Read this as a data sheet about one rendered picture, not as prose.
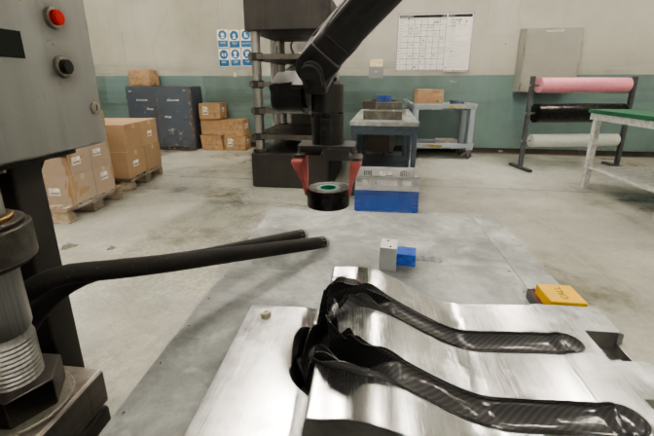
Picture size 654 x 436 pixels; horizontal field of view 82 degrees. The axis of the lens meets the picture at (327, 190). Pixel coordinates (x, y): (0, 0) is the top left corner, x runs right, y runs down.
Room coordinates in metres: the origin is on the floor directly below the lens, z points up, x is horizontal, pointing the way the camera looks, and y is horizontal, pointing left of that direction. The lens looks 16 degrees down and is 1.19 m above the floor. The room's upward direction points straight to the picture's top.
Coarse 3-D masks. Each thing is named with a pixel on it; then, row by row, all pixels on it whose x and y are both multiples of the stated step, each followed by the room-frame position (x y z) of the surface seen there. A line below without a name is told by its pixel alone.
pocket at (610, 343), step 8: (592, 336) 0.41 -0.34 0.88; (600, 336) 0.41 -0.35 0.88; (608, 336) 0.40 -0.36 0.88; (616, 336) 0.40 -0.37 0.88; (600, 344) 0.40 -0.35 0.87; (608, 344) 0.40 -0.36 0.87; (616, 344) 0.40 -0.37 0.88; (608, 352) 0.40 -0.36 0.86; (616, 352) 0.40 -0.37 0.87; (624, 352) 0.38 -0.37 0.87; (624, 360) 0.38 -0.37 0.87; (632, 360) 0.37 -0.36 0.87
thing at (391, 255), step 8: (384, 240) 0.77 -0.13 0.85; (392, 240) 0.77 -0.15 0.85; (384, 248) 0.73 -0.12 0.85; (392, 248) 0.73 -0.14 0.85; (400, 248) 0.75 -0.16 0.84; (408, 248) 0.75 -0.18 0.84; (416, 248) 0.76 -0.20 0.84; (384, 256) 0.73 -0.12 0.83; (392, 256) 0.73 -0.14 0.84; (400, 256) 0.73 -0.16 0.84; (408, 256) 0.72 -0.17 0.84; (416, 256) 0.74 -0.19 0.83; (424, 256) 0.73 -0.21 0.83; (384, 264) 0.73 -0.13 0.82; (392, 264) 0.73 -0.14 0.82; (400, 264) 0.73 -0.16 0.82; (408, 264) 0.72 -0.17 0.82
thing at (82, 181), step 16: (96, 144) 3.54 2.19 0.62; (48, 160) 3.15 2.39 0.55; (64, 160) 3.15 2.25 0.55; (80, 160) 3.30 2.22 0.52; (96, 160) 3.51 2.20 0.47; (48, 176) 3.14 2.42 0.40; (64, 176) 3.14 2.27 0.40; (80, 176) 3.26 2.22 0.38; (96, 176) 3.46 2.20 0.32; (112, 176) 3.69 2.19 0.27; (48, 192) 3.15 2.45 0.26; (64, 192) 3.14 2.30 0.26; (80, 192) 3.23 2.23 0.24; (96, 192) 3.43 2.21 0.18; (112, 192) 3.65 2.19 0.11; (64, 208) 3.04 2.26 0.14; (80, 208) 3.19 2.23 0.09; (96, 208) 3.40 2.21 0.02
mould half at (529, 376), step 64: (256, 320) 0.47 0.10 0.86; (384, 320) 0.37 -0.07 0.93; (448, 320) 0.43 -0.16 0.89; (512, 320) 0.43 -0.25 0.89; (576, 320) 0.43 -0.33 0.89; (256, 384) 0.35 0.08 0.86; (320, 384) 0.27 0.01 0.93; (384, 384) 0.28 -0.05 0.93; (512, 384) 0.32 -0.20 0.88; (576, 384) 0.32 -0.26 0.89; (640, 384) 0.32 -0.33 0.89
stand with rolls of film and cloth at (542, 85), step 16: (544, 80) 5.15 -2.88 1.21; (560, 80) 5.16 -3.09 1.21; (576, 80) 5.17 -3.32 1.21; (592, 80) 5.19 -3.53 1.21; (608, 80) 5.20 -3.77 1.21; (624, 80) 5.21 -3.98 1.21; (528, 96) 5.21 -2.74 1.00; (528, 112) 5.19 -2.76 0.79; (544, 112) 5.10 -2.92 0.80; (560, 112) 5.11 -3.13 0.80; (576, 112) 5.13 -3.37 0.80; (624, 128) 5.28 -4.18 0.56; (528, 144) 5.25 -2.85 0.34; (544, 144) 5.16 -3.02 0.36; (560, 144) 5.17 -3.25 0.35; (576, 144) 5.19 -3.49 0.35; (608, 144) 5.22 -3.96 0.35
